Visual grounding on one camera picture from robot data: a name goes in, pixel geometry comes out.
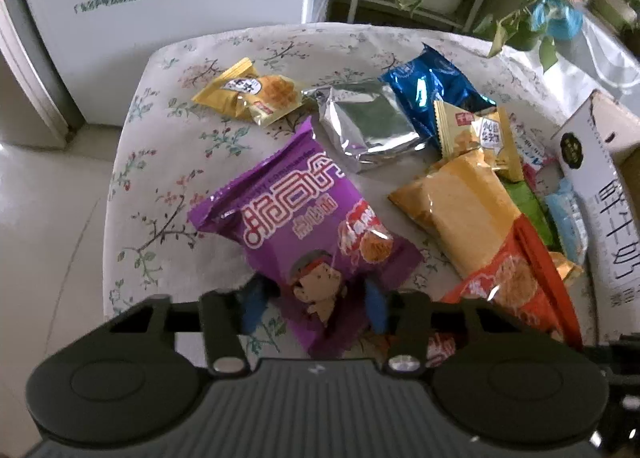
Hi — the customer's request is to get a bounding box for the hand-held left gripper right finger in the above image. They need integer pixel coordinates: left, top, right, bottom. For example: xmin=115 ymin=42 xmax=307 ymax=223
xmin=364 ymin=280 xmax=576 ymax=375

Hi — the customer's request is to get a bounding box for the blue foil snack packet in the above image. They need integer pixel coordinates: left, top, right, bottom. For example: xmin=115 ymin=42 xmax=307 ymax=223
xmin=380 ymin=43 xmax=496 ymax=139

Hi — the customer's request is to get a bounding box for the white blue snack packet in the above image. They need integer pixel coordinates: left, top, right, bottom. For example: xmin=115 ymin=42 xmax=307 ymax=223
xmin=510 ymin=123 xmax=558 ymax=179

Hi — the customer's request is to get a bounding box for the silver foil snack packet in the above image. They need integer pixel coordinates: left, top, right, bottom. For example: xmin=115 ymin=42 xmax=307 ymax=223
xmin=302 ymin=79 xmax=433 ymax=174

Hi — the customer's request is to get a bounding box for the orange yellow bread packet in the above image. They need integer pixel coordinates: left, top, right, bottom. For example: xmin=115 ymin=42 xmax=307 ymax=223
xmin=387 ymin=153 xmax=583 ymax=289

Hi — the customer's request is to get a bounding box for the light blue snack packet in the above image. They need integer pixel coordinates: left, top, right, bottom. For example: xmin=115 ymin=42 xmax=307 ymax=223
xmin=542 ymin=178 xmax=591 ymax=264

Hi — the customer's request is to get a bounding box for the small yellow pastry packet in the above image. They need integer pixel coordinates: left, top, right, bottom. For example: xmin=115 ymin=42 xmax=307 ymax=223
xmin=192 ymin=57 xmax=303 ymax=126

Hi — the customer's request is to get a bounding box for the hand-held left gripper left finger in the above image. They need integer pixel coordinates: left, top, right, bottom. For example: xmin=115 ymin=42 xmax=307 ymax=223
xmin=102 ymin=278 xmax=269 ymax=378

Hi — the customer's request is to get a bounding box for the white cardboard box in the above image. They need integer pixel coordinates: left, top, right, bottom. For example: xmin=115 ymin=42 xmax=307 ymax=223
xmin=550 ymin=88 xmax=640 ymax=309

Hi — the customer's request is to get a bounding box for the blue plastic bag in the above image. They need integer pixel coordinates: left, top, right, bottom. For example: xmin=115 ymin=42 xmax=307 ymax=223
xmin=532 ymin=0 xmax=581 ymax=41

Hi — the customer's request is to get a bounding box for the orange red snack packet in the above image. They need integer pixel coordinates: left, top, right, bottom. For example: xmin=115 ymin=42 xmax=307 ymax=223
xmin=427 ymin=215 xmax=583 ymax=369

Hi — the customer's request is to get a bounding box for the magenta purple snack packet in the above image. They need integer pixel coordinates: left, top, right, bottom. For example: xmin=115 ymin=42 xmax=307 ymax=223
xmin=187 ymin=117 xmax=423 ymax=359

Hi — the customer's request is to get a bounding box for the white refrigerator green print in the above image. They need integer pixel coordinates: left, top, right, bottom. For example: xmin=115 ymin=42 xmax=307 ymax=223
xmin=0 ymin=0 xmax=323 ymax=149

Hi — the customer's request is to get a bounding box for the green snack packet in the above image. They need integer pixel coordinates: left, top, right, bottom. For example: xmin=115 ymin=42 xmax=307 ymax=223
xmin=502 ymin=178 xmax=561 ymax=251

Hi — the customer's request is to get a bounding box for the clear plastic table cover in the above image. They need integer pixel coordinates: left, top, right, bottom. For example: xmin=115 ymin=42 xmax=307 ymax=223
xmin=500 ymin=13 xmax=640 ymax=104

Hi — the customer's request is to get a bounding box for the yellow serrated snack packet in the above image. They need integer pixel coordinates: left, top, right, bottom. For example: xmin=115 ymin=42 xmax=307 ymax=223
xmin=432 ymin=100 xmax=523 ymax=184

